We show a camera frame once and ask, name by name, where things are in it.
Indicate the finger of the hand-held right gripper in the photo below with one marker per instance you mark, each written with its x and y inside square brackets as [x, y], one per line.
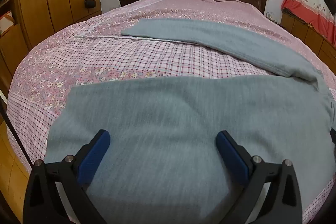
[334, 140]

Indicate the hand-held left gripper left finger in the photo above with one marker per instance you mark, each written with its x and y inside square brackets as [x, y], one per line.
[93, 158]

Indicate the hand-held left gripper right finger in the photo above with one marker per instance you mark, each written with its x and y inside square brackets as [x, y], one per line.
[232, 158]

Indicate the grey sweater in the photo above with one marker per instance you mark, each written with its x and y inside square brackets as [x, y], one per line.
[162, 113]

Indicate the low wooden cabinet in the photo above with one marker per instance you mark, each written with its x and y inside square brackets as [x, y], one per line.
[309, 35]

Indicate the pink floral bedspread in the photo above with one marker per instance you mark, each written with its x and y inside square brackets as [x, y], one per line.
[144, 56]

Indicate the white and red curtain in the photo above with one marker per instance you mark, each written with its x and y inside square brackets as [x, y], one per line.
[302, 6]

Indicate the small black bag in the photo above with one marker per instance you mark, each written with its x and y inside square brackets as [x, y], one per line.
[89, 3]

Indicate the dark wooden nightstand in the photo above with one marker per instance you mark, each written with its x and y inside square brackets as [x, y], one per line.
[126, 1]

